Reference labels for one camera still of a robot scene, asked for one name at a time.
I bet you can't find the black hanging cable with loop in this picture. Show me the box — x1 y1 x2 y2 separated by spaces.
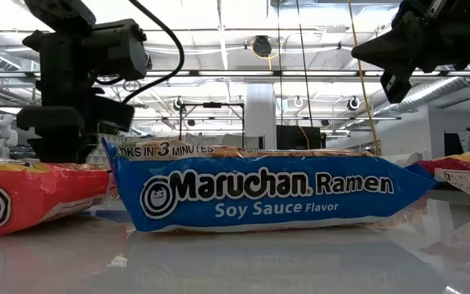
295 0 314 128

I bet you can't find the black left wrist camera cable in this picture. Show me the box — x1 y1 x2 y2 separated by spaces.
95 0 186 105

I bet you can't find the black metal frame stand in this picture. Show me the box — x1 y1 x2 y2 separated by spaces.
177 101 246 149

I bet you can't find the red ramen pack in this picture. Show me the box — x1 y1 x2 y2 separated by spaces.
416 147 470 200

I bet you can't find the thin black hanging cable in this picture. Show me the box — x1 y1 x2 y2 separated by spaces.
276 0 283 126

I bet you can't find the black monitor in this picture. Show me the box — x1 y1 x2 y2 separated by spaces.
275 124 326 150

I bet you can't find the orange ramen pack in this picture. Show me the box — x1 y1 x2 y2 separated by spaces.
0 153 116 238

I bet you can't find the white square pillar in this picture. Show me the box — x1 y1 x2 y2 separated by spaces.
245 83 277 150

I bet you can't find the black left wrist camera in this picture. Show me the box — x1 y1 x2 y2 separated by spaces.
91 96 136 132

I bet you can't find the white humanoid figure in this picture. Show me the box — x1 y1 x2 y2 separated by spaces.
0 113 19 159

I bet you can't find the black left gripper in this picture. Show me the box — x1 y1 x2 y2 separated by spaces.
16 105 97 164

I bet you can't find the long ceiling light bar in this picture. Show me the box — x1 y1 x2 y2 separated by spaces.
0 69 470 78

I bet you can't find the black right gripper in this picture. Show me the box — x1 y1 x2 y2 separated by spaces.
351 0 470 104

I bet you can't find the hanging wire ring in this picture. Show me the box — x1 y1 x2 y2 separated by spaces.
122 78 142 93

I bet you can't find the blue soy sauce ramen pack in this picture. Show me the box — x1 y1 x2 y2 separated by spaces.
101 136 438 234

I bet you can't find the black ceiling cord reel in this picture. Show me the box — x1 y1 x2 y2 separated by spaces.
250 35 286 71

